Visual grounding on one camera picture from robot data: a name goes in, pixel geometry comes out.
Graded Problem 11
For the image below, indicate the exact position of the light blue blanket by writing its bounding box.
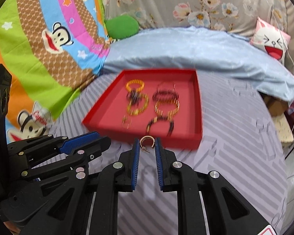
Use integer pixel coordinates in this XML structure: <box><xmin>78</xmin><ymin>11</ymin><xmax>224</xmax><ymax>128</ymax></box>
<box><xmin>101</xmin><ymin>27</ymin><xmax>294</xmax><ymax>103</ymax></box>

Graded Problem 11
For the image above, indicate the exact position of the green plush pillow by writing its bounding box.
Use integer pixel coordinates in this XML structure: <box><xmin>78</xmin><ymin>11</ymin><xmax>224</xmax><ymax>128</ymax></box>
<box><xmin>105</xmin><ymin>14</ymin><xmax>140</xmax><ymax>39</ymax></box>

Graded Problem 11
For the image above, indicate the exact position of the red cardboard tray box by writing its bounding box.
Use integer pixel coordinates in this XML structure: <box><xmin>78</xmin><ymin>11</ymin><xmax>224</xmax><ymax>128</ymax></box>
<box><xmin>82</xmin><ymin>69</ymin><xmax>203</xmax><ymax>150</ymax></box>

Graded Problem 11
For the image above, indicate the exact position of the colourful monkey cartoon quilt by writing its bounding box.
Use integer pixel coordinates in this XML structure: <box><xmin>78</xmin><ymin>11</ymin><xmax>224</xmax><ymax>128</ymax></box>
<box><xmin>0</xmin><ymin>0</ymin><xmax>110</xmax><ymax>142</ymax></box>

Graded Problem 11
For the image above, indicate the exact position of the white charging cable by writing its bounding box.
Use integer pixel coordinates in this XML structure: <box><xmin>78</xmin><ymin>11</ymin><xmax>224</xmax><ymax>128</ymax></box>
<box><xmin>262</xmin><ymin>0</ymin><xmax>294</xmax><ymax>133</ymax></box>

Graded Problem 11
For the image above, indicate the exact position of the yellow round bead bracelet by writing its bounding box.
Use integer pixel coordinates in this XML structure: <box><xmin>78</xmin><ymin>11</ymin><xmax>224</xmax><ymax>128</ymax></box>
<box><xmin>125</xmin><ymin>79</ymin><xmax>145</xmax><ymax>92</ymax></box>

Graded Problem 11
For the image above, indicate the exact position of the grey floral fabric cover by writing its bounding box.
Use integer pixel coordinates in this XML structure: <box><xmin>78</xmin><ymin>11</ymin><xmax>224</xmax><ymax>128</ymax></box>
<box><xmin>102</xmin><ymin>0</ymin><xmax>294</xmax><ymax>70</ymax></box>

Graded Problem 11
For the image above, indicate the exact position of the pink cat face cushion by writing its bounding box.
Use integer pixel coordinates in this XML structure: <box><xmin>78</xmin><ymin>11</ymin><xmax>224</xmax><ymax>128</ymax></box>
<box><xmin>250</xmin><ymin>17</ymin><xmax>291</xmax><ymax>64</ymax></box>

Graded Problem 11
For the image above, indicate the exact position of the gold ring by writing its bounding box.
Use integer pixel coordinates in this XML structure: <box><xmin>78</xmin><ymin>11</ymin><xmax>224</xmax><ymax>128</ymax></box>
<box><xmin>139</xmin><ymin>135</ymin><xmax>156</xmax><ymax>155</ymax></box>

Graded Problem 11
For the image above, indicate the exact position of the gold ribbed bangle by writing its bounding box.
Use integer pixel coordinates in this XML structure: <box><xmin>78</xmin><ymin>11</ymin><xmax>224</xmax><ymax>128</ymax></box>
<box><xmin>154</xmin><ymin>99</ymin><xmax>180</xmax><ymax>117</ymax></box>

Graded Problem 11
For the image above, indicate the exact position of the dark maroon bead bracelet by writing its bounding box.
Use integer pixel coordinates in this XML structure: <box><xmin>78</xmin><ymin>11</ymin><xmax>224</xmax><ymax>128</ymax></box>
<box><xmin>152</xmin><ymin>89</ymin><xmax>180</xmax><ymax>101</ymax></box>

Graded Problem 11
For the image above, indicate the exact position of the striped grey bed sheet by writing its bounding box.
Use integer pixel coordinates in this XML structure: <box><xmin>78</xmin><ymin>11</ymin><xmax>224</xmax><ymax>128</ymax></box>
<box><xmin>50</xmin><ymin>71</ymin><xmax>287</xmax><ymax>234</ymax></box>

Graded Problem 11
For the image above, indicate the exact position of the yellow amber chunk bracelet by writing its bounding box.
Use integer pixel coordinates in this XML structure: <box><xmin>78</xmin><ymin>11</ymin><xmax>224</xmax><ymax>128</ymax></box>
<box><xmin>126</xmin><ymin>92</ymin><xmax>150</xmax><ymax>117</ymax></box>

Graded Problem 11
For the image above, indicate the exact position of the dark red bead bracelet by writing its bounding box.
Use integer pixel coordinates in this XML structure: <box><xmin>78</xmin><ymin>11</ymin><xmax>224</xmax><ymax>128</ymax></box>
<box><xmin>145</xmin><ymin>114</ymin><xmax>175</xmax><ymax>136</ymax></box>

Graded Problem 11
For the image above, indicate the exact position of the thin rose gold bangle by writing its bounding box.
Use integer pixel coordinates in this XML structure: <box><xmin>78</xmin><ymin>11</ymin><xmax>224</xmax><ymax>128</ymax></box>
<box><xmin>156</xmin><ymin>81</ymin><xmax>176</xmax><ymax>95</ymax></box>

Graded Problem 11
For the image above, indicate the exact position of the dark purple bead necklace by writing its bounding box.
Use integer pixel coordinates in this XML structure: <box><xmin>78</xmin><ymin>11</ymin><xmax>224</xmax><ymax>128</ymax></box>
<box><xmin>126</xmin><ymin>89</ymin><xmax>143</xmax><ymax>107</ymax></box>

